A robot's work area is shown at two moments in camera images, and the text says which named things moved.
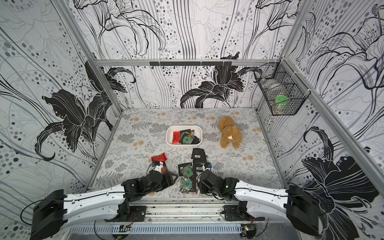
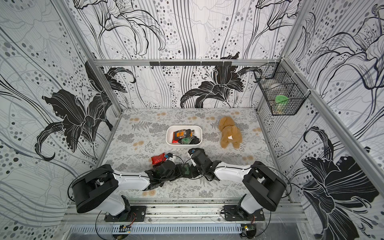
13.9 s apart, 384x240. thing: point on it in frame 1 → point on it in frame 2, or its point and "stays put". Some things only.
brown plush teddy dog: (230, 132) stays put
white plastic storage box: (198, 132) stays put
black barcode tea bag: (195, 140) stays put
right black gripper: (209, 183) → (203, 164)
